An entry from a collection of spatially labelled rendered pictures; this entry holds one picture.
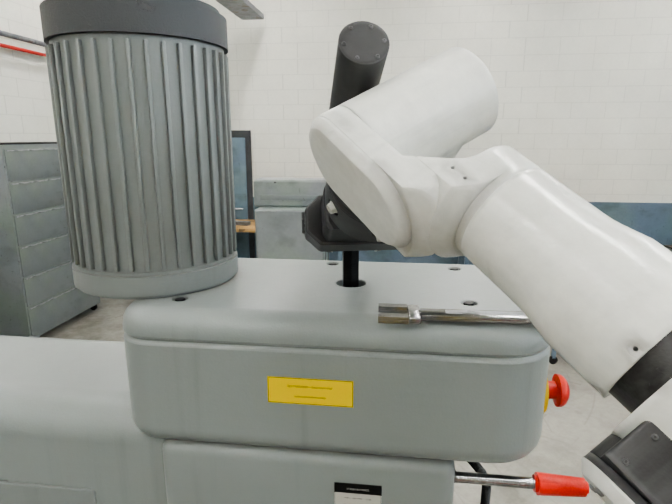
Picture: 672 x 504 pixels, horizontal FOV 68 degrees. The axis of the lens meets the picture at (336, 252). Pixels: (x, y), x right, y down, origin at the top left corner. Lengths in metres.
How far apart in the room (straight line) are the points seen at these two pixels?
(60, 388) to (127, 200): 0.27
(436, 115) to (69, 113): 0.41
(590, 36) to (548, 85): 0.74
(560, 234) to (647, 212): 7.64
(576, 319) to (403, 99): 0.17
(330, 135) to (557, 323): 0.17
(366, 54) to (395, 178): 0.10
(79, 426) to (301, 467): 0.27
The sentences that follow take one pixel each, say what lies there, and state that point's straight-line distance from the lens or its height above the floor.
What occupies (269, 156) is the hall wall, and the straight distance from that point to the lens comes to 7.33.
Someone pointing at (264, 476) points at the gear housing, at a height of 1.70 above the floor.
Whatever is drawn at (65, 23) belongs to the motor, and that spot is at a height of 2.18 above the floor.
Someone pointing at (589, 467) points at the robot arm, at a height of 1.91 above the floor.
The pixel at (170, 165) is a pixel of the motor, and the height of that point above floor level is 2.04.
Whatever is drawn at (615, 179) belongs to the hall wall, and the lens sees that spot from 7.68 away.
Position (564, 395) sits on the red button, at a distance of 0.68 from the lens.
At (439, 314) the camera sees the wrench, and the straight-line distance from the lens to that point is 0.50.
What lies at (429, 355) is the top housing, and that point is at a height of 1.86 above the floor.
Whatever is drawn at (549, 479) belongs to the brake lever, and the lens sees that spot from 0.63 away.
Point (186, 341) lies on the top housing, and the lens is 0.55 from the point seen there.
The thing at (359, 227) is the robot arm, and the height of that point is 1.99.
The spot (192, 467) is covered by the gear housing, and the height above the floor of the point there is 1.70.
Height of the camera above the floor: 2.07
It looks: 13 degrees down
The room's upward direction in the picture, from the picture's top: straight up
